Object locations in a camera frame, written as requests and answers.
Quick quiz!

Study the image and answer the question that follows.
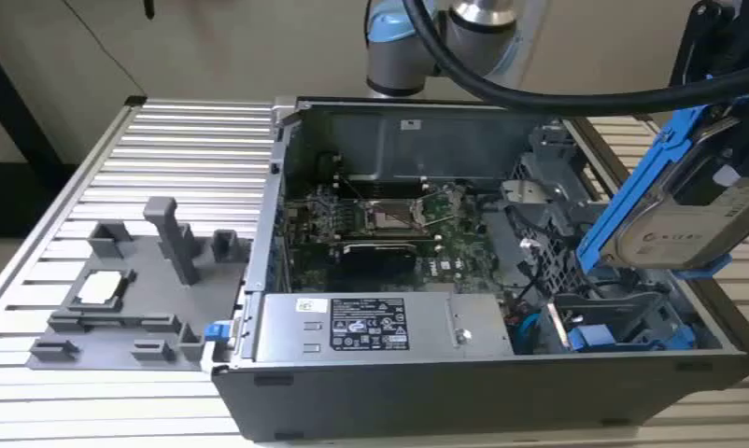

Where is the hard disk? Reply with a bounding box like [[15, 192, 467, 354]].
[[573, 94, 749, 282]]

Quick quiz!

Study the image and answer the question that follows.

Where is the black disk wire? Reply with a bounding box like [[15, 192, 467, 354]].
[[585, 274, 626, 301], [515, 236, 552, 302]]

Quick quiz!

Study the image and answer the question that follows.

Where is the grey metal disk bay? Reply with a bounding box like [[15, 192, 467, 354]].
[[552, 282, 710, 355]]

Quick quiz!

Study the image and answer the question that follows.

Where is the black RAM slot bank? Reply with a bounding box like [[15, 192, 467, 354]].
[[345, 175, 432, 196]]

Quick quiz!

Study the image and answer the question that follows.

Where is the grey metal drive cage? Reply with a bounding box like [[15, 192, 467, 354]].
[[499, 124, 607, 221]]

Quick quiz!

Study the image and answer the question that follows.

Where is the metal socket cover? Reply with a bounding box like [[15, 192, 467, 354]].
[[412, 183, 469, 231]]

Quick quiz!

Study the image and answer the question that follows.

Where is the green motherboard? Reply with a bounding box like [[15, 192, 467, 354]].
[[282, 179, 536, 294]]

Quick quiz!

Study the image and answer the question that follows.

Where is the CPU socket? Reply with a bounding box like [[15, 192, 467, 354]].
[[359, 198, 428, 233]]

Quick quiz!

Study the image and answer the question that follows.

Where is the black graphics card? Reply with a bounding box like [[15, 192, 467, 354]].
[[332, 240, 439, 282]]

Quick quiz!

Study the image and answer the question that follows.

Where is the dark grey PC case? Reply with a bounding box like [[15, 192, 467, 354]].
[[210, 95, 749, 443]]

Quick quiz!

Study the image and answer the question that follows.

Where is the silver power supply unit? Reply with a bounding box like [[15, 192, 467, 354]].
[[252, 292, 515, 363]]

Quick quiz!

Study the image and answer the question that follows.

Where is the grey parts rack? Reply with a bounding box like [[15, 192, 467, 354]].
[[27, 195, 253, 372]]

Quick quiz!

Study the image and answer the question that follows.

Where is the silver CPU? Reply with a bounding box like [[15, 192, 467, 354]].
[[77, 273, 126, 302]]

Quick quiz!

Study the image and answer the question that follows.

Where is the thick black arm hose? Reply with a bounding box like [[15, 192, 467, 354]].
[[403, 0, 749, 119]]

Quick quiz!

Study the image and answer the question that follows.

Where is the blue disk bay bracket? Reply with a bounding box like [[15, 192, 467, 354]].
[[565, 326, 616, 352]]

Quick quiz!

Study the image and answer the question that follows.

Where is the thin wire locking lever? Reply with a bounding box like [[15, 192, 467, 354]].
[[337, 174, 367, 205]]

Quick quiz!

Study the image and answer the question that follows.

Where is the blue data wire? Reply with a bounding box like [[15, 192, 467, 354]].
[[511, 311, 541, 353]]

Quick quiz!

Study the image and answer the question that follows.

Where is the thin black wall cable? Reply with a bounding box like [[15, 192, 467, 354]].
[[61, 0, 148, 94]]

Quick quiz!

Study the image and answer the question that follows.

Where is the black desk frame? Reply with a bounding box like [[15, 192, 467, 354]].
[[0, 25, 79, 238]]

